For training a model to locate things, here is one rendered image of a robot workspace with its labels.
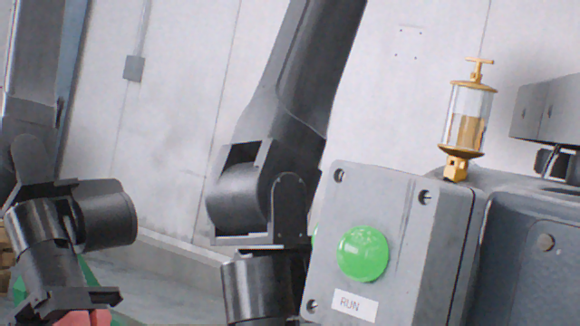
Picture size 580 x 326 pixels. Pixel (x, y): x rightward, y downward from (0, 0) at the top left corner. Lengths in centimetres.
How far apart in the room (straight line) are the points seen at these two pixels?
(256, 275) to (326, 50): 20
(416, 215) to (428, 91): 648
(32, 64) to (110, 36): 792
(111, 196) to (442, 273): 66
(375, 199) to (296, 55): 35
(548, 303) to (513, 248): 4
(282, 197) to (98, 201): 35
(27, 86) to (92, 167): 790
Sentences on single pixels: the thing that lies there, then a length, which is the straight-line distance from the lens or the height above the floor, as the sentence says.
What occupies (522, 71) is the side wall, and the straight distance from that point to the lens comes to 676.
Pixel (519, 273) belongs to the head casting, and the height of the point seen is 129.
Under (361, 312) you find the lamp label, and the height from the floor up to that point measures 125.
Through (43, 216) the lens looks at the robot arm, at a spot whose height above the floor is 120.
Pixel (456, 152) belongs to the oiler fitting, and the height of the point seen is 135.
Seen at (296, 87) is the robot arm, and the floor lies 137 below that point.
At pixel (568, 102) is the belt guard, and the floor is 139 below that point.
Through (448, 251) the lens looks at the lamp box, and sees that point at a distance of 63.
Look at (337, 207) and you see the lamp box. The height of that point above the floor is 130.
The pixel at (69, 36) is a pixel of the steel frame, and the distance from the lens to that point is 927.
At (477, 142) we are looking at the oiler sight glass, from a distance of 70.
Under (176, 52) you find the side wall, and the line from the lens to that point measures 861.
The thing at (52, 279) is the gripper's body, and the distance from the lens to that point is 116.
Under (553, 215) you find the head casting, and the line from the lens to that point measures 63.
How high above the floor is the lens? 135
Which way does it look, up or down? 3 degrees down
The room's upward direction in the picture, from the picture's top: 12 degrees clockwise
